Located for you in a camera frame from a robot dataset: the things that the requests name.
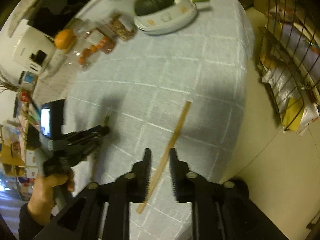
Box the paper disposable chopsticks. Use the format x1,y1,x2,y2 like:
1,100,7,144
90,113,110,181

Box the wooden chopstick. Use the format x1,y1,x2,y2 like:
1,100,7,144
136,101,191,215

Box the dark sleeved left forearm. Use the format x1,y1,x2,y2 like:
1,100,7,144
18,202,53,240

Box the person's left hand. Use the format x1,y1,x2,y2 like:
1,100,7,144
28,169,75,226

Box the cluttered low shelf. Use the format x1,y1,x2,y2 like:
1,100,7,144
1,99,40,201

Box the red label jar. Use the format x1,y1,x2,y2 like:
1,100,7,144
18,90,31,103

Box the floral cabinet cloth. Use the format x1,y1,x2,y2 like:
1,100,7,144
33,49,81,107

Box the clear glass jar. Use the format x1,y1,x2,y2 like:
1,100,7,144
58,25,100,69

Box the blue label jar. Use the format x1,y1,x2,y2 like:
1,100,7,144
18,71,38,92

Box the red spice jar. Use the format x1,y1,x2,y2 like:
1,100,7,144
86,29,116,54

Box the dried branches vase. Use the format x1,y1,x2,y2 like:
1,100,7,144
0,73,19,93

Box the grey checked tablecloth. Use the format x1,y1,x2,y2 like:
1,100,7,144
58,0,256,240

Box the large orange fruit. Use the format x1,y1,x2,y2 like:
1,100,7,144
54,29,75,50

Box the dried fruit snack jar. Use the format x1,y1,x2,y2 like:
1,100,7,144
108,12,136,41

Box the white air fryer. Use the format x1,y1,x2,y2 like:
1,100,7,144
1,20,56,82

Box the black microwave oven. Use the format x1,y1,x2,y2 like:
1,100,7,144
27,0,90,37

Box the stacked white plates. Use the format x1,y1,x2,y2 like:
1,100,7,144
134,5,197,36

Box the dark green squash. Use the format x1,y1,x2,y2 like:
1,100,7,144
134,0,175,16

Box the white bowl pan green handle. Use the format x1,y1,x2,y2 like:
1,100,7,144
135,0,210,27

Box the black wire rack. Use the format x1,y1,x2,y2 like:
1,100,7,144
254,0,319,134

